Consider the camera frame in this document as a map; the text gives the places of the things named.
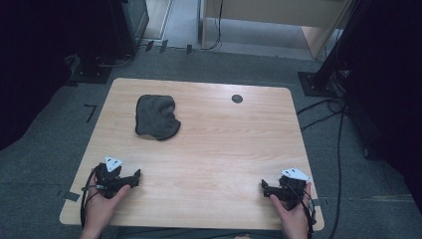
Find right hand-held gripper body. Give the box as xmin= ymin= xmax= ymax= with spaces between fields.
xmin=278 ymin=166 xmax=314 ymax=211

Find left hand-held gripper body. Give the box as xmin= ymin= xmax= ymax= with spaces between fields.
xmin=95 ymin=155 xmax=125 ymax=200

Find yellow and grey towel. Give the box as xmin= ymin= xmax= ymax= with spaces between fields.
xmin=134 ymin=94 xmax=182 ymax=141

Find person's right hand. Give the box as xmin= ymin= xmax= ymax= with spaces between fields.
xmin=269 ymin=182 xmax=314 ymax=239

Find person's left hand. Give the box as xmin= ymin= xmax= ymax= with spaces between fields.
xmin=82 ymin=178 xmax=132 ymax=231

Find slanted black stand with base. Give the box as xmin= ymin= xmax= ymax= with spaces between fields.
xmin=297 ymin=0 xmax=376 ymax=99

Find dark curtain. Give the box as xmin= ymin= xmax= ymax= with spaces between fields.
xmin=341 ymin=0 xmax=422 ymax=213
xmin=0 ymin=0 xmax=115 ymax=152

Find dark cabinet with glass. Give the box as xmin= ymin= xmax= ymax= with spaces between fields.
xmin=119 ymin=0 xmax=150 ymax=51

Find light wooden furniture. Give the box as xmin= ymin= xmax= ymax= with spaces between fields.
xmin=200 ymin=0 xmax=353 ymax=61

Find right hand-held gripper black cable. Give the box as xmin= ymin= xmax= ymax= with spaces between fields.
xmin=290 ymin=184 xmax=318 ymax=239

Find hand-held gripper black cable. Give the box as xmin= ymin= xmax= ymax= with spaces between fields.
xmin=80 ymin=164 xmax=102 ymax=230
xmin=290 ymin=184 xmax=318 ymax=239

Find left hand-held gripper black cable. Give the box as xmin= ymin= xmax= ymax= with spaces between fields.
xmin=80 ymin=164 xmax=102 ymax=230

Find long black floor cable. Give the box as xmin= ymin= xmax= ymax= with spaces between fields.
xmin=327 ymin=99 xmax=346 ymax=239

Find looped black floor cables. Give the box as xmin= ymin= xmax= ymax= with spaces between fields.
xmin=296 ymin=97 xmax=347 ymax=132

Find black stand with base plate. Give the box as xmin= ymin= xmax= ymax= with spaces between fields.
xmin=69 ymin=0 xmax=137 ymax=85

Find thin black hanging cable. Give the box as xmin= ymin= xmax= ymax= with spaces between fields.
xmin=200 ymin=0 xmax=224 ymax=52

